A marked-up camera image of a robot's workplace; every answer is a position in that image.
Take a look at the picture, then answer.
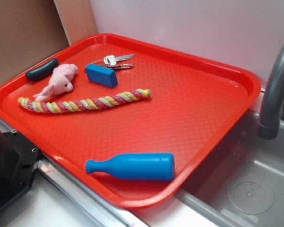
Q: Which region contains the blue rectangular block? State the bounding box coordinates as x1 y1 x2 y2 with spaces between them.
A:
85 64 118 88

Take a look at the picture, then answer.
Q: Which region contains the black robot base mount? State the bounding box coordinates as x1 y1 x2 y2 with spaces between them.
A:
0 131 40 212

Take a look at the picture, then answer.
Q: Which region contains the grey toy faucet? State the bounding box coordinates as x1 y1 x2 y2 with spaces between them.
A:
257 45 284 140

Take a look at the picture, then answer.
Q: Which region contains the grey toy sink basin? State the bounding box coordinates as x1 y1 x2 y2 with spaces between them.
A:
176 111 284 227

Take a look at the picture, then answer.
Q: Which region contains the multicolour twisted rope toy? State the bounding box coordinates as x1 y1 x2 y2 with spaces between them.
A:
18 89 151 114

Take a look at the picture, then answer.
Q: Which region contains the pink plush bunny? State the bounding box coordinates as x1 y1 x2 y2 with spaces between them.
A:
33 64 78 102

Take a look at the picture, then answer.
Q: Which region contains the brown cardboard panel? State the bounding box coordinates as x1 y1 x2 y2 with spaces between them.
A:
0 0 98 85

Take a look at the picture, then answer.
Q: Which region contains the silver key bunch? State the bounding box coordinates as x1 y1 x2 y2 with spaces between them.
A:
91 54 134 70

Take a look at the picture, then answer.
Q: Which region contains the dark green sausage toy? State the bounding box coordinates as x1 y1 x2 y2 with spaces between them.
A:
25 58 59 81

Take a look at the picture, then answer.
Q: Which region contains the red plastic tray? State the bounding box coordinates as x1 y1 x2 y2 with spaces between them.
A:
0 34 261 209

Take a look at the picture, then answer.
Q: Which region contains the blue plastic toy bottle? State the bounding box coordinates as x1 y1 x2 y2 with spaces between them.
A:
85 153 175 181

